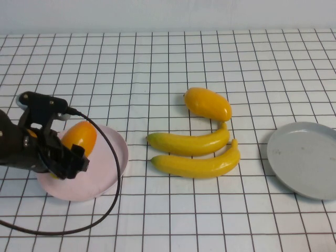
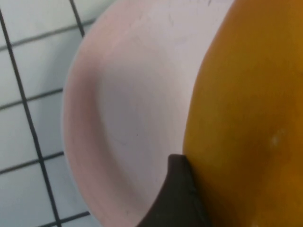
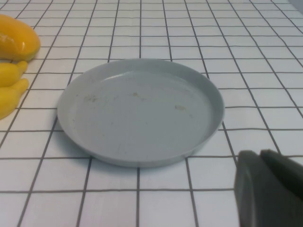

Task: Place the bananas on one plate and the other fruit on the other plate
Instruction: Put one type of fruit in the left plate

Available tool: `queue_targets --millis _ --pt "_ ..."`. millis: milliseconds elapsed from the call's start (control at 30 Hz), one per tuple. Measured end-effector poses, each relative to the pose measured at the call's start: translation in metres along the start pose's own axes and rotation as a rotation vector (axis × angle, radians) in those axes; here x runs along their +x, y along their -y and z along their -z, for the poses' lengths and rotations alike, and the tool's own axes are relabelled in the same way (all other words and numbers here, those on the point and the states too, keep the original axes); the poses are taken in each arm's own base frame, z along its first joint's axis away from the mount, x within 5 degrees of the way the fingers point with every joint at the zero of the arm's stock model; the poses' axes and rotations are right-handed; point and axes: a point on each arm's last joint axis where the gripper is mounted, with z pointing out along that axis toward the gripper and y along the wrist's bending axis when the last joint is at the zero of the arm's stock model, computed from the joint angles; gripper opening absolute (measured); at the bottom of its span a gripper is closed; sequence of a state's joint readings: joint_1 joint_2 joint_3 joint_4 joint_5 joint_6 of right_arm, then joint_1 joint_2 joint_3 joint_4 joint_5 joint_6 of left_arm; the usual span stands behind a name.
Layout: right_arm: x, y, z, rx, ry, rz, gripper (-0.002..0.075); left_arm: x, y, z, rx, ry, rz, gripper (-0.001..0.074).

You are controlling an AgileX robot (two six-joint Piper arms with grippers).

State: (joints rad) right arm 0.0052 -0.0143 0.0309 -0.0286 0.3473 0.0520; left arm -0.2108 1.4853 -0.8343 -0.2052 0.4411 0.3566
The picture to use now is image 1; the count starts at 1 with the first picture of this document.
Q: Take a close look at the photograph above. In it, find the yellow banana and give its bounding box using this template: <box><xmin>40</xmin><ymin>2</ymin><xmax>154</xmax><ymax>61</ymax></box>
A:
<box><xmin>146</xmin><ymin>122</ymin><xmax>231</xmax><ymax>158</ymax></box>
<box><xmin>150</xmin><ymin>138</ymin><xmax>242</xmax><ymax>180</ymax></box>

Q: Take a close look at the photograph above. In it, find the pink round plate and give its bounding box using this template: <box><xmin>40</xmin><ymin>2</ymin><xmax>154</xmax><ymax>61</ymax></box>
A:
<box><xmin>36</xmin><ymin>124</ymin><xmax>129</xmax><ymax>202</ymax></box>

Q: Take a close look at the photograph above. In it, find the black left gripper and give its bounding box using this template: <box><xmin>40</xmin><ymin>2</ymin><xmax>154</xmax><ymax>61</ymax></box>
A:
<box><xmin>18</xmin><ymin>127</ymin><xmax>91</xmax><ymax>181</ymax></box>

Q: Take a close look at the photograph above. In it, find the black left camera cable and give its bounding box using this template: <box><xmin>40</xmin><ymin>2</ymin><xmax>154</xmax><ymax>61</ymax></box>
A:
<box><xmin>0</xmin><ymin>107</ymin><xmax>124</xmax><ymax>236</ymax></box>

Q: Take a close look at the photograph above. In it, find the orange mango with green tip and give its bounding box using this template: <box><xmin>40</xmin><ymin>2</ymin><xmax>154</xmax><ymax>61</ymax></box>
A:
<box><xmin>51</xmin><ymin>120</ymin><xmax>98</xmax><ymax>180</ymax></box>

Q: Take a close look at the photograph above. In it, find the grey round plate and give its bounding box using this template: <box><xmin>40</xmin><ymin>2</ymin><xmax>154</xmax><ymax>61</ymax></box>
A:
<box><xmin>267</xmin><ymin>121</ymin><xmax>336</xmax><ymax>202</ymax></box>

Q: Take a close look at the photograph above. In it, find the yellow mango with red speck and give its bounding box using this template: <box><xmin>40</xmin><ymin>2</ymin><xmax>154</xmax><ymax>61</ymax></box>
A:
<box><xmin>183</xmin><ymin>87</ymin><xmax>233</xmax><ymax>122</ymax></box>

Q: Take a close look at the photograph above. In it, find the white grid-pattern tablecloth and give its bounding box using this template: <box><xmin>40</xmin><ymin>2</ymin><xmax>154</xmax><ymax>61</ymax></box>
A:
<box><xmin>0</xmin><ymin>28</ymin><xmax>336</xmax><ymax>252</ymax></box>

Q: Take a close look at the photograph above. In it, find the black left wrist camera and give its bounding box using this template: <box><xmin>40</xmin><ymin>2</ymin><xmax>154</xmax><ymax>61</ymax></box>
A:
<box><xmin>16</xmin><ymin>91</ymin><xmax>71</xmax><ymax>128</ymax></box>

